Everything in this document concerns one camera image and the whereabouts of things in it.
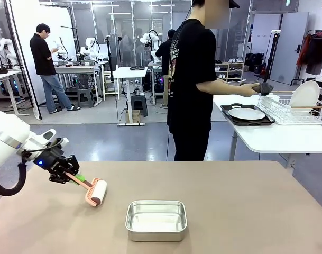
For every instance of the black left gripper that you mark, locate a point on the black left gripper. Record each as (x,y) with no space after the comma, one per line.
(44,157)

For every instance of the dark brown serving tray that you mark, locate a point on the dark brown serving tray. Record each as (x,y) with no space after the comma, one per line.
(225,111)

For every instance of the white round plate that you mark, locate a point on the white round plate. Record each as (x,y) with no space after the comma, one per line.
(246,113)
(306,94)

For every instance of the dark grey cloth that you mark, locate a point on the dark grey cloth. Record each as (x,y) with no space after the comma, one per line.
(266,88)

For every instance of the person's right forearm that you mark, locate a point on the person's right forearm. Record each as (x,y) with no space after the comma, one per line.
(221,87)

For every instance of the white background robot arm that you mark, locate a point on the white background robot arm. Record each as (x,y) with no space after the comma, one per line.
(87,50)
(60,50)
(150,39)
(7,47)

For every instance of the person's right hand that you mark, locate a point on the person's right hand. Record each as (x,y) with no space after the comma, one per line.
(248,90)

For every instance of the grey plastic stool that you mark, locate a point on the grey plastic stool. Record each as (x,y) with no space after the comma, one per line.
(139,101)
(85,95)

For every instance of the cardboard box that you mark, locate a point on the cardboard box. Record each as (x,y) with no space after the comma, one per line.
(133,116)

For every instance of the black mesh bin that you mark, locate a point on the black mesh bin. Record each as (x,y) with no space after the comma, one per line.
(83,80)

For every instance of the white background work table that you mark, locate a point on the white background work table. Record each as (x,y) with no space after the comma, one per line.
(71,69)

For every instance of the metal cup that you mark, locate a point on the metal cup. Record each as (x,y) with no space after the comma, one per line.
(137,92)

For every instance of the rectangular metal tin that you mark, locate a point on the rectangular metal tin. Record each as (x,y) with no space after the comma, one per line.
(155,235)

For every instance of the white background desk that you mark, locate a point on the white background desk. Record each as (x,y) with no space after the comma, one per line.
(4,75)

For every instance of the man in black shirt jeans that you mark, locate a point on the man in black shirt jeans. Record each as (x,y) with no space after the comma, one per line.
(41,58)

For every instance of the white standing desk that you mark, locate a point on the white standing desk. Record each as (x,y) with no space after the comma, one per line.
(129,72)

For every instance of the black tripod stand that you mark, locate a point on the black tripod stand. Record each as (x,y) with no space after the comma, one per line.
(109,58)

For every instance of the black flat case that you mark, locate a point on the black flat case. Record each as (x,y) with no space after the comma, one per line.
(138,68)

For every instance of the person in black t-shirt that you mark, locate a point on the person in black t-shirt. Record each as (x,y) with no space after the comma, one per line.
(187,79)

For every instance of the person in printed black shirt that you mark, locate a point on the person in printed black shirt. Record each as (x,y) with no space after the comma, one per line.
(163,53)

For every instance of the wooden shoe rack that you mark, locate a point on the wooden shoe rack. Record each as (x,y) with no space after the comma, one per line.
(227,63)

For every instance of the black suitcase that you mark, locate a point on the black suitcase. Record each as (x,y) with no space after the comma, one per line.
(253,62)

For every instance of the white side table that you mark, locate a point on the white side table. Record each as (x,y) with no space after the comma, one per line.
(282,137)

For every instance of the black light stand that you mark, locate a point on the black light stand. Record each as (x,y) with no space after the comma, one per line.
(275,39)

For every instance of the black clothes rack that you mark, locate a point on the black clothes rack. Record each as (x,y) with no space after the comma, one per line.
(298,79)

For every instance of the orange hanging garment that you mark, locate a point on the orange hanging garment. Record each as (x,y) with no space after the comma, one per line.
(303,50)

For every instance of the dark hanging garment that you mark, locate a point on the dark hanging garment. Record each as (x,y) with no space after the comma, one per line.
(316,55)

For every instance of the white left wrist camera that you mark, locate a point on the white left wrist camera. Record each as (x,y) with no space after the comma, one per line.
(65,140)

